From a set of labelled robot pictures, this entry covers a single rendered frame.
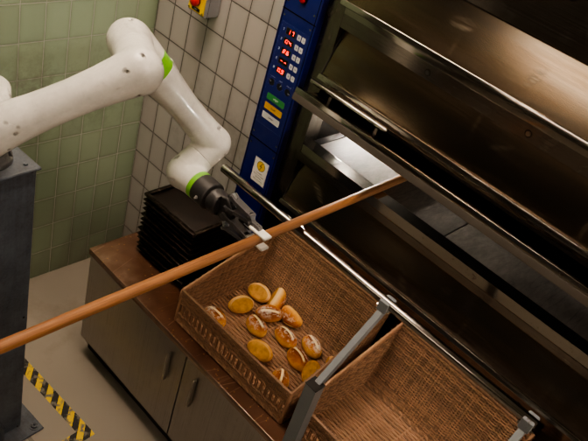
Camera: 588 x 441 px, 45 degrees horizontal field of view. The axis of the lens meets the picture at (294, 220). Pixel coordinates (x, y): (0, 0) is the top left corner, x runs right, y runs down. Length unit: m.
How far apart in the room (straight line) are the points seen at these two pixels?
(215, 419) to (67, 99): 1.25
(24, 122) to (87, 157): 1.42
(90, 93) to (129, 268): 1.08
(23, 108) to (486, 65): 1.23
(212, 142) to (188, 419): 1.06
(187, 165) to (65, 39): 0.93
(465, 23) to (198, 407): 1.55
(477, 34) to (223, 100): 1.12
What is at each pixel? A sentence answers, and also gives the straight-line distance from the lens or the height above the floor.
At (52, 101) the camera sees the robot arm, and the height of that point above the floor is 1.51.
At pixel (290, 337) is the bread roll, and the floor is 0.64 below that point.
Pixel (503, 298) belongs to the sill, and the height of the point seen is 1.16.
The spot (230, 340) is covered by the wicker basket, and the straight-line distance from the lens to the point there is 2.39.
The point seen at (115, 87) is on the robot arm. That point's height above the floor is 1.57.
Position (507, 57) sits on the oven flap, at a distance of 2.09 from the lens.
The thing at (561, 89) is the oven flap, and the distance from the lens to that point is 2.03.
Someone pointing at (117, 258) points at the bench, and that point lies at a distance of 2.81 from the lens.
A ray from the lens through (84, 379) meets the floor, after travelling 3.14.
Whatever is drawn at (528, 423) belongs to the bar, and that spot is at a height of 1.17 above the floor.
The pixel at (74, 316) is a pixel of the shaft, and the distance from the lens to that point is 1.70.
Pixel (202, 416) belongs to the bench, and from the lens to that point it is 2.62.
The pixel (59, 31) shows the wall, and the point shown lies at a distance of 2.88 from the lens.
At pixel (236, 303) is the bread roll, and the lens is 2.64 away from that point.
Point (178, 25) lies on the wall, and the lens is 3.00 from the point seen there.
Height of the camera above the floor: 2.42
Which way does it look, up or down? 35 degrees down
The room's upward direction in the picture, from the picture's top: 18 degrees clockwise
